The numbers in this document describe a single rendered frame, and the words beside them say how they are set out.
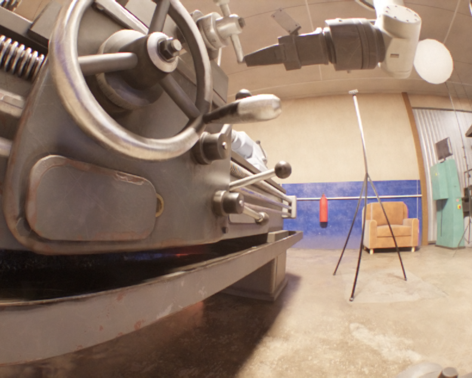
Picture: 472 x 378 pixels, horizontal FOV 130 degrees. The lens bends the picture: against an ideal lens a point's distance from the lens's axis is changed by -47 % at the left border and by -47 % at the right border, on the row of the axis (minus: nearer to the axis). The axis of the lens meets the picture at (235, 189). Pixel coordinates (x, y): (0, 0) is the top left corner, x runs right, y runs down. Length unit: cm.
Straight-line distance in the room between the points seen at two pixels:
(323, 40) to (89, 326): 46
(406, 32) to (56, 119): 43
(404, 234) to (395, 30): 359
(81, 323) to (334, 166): 443
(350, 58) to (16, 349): 51
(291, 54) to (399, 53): 17
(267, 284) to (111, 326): 128
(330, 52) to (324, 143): 430
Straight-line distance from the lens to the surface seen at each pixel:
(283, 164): 44
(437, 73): 392
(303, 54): 33
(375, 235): 362
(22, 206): 20
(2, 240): 38
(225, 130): 36
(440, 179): 416
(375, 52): 35
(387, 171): 463
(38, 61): 32
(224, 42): 39
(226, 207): 38
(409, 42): 37
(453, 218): 407
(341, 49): 33
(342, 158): 452
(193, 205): 34
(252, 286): 150
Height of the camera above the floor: 55
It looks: 9 degrees up
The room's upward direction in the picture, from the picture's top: 2 degrees clockwise
